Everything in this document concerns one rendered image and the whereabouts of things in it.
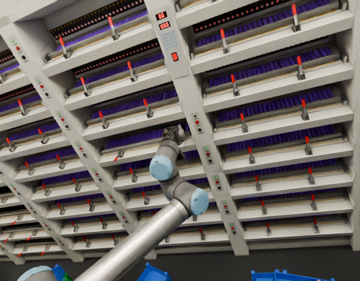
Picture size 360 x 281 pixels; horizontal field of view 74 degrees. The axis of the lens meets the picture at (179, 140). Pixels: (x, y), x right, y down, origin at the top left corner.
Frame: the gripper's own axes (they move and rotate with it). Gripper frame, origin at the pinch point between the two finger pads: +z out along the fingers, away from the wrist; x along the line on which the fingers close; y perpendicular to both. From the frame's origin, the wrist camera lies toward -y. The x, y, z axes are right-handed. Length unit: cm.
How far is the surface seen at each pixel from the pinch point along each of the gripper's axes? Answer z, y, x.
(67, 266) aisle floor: -3, -101, 138
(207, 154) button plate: -3.0, -14.8, -11.3
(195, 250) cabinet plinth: 5, -98, 22
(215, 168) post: -2.0, -24.8, -12.5
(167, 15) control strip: -5, 52, -14
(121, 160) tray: -2.2, -8.9, 38.1
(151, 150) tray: -1.0, -6.9, 18.6
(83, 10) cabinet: 15, 68, 30
